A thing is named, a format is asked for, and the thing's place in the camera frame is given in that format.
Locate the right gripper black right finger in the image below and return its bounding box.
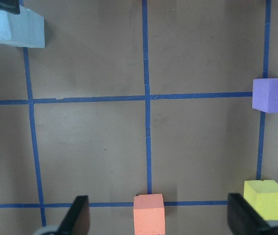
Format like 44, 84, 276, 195
227, 193, 273, 235

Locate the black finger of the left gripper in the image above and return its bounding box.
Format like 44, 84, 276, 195
0, 0, 20, 14

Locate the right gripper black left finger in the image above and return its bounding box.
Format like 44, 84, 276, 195
58, 195, 90, 235

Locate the yellow foam block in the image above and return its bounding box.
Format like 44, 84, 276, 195
244, 180, 278, 221

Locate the orange foam block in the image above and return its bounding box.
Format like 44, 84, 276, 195
133, 194, 166, 235

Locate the purple foam block right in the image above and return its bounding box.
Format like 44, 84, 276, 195
252, 78, 278, 113

